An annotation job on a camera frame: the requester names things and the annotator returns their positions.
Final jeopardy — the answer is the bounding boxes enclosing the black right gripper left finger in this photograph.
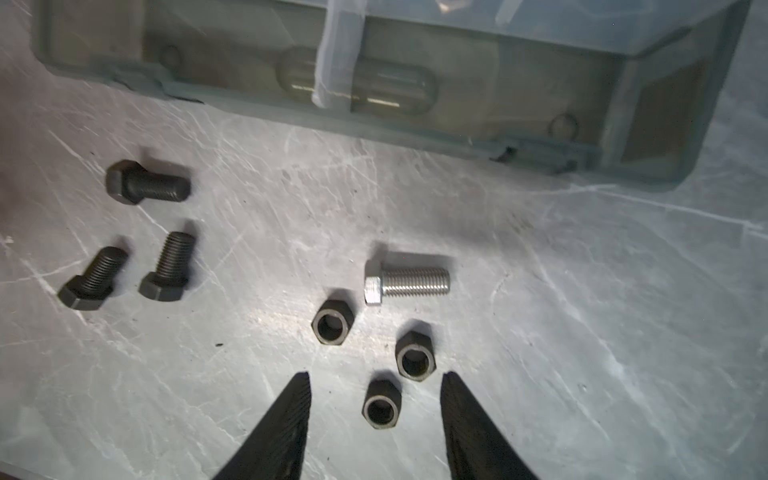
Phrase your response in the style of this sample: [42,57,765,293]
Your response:
[214,372,312,480]

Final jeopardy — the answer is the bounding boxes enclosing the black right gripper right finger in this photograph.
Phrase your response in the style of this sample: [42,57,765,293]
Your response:
[440,371,538,479]

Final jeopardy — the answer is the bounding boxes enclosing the black hex nut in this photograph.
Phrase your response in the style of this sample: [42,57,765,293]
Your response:
[311,299,354,346]
[395,331,436,382]
[362,379,402,430]

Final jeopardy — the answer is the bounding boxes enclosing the small silver hex bolt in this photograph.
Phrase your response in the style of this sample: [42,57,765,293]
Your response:
[363,259,451,306]

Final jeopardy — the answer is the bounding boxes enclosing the black threaded bolt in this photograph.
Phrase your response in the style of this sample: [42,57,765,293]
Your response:
[57,246,128,311]

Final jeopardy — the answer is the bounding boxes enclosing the large black hex bolt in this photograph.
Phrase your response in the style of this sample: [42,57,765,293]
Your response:
[105,160,191,205]

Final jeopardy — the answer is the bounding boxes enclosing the clear grey compartment organizer box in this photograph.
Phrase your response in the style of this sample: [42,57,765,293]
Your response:
[31,1,750,189]

